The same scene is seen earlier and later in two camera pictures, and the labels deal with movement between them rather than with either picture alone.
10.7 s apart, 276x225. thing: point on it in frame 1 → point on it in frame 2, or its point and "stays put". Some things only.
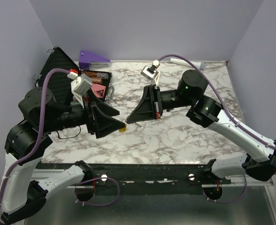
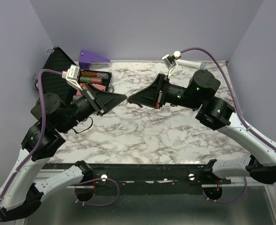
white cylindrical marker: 195,64 stays put
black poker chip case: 59,89 stays put
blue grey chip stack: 100,75 stays put
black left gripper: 103,124 → 103,102
